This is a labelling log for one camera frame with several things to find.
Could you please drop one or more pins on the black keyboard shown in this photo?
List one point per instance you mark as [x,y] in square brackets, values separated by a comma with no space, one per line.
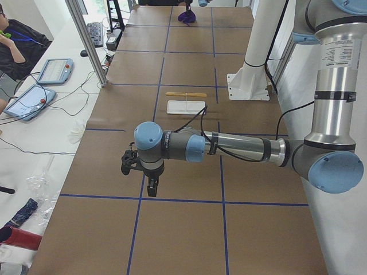
[95,30]

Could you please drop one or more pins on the near teach pendant tablet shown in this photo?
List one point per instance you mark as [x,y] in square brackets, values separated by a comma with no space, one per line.
[28,105]

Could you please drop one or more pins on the white crumpled glove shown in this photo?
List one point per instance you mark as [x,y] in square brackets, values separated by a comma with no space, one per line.
[76,132]

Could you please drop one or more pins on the purple microfiber towel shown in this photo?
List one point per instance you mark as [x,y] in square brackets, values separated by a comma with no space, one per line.
[187,17]

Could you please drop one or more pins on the wooden rack rod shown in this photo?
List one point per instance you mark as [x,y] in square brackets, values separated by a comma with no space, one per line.
[186,94]

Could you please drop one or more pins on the black computer mouse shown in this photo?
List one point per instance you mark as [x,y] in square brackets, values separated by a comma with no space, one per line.
[83,53]

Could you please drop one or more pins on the aluminium frame post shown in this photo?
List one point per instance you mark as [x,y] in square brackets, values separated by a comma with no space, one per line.
[76,14]

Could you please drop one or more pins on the far teach pendant tablet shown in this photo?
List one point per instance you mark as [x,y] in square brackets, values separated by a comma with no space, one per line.
[56,71]

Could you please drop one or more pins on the black box with label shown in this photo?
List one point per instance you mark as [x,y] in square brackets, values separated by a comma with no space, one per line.
[114,39]

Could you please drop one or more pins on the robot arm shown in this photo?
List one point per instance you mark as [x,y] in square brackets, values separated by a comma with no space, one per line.
[203,3]
[325,157]

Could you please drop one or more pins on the clear plastic wrap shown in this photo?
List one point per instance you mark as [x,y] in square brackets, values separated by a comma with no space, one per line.
[44,190]

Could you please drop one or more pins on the teach pendant tablet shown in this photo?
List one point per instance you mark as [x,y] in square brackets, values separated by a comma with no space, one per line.
[28,105]
[56,71]

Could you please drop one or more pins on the white towel rack base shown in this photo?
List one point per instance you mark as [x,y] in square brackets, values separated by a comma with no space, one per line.
[184,107]

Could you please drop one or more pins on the seated person in black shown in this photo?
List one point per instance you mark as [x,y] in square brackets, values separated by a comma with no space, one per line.
[21,47]

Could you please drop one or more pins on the red cylinder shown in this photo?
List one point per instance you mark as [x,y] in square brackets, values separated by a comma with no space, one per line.
[20,238]

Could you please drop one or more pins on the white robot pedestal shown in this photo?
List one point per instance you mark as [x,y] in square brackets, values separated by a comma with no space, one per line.
[250,82]

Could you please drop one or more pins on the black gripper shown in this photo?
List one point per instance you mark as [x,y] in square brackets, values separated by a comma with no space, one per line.
[152,174]

